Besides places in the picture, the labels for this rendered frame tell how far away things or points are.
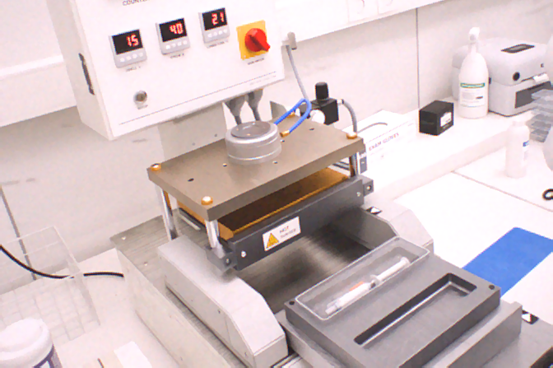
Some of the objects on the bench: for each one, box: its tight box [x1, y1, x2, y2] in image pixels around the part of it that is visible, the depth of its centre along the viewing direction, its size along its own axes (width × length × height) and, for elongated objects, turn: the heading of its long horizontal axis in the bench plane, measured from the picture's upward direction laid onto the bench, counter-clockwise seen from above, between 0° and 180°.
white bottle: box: [504, 118, 530, 178], centre depth 136 cm, size 5×5×14 cm
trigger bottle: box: [458, 27, 489, 119], centre depth 160 cm, size 9×8×25 cm
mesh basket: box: [0, 226, 100, 347], centre depth 108 cm, size 22×26×13 cm
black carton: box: [418, 100, 453, 137], centre depth 157 cm, size 6×9×7 cm
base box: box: [115, 247, 299, 368], centre depth 94 cm, size 54×38×17 cm
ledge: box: [328, 95, 537, 200], centre depth 159 cm, size 30×84×4 cm, turn 138°
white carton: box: [332, 110, 416, 175], centre depth 149 cm, size 12×23×7 cm, turn 146°
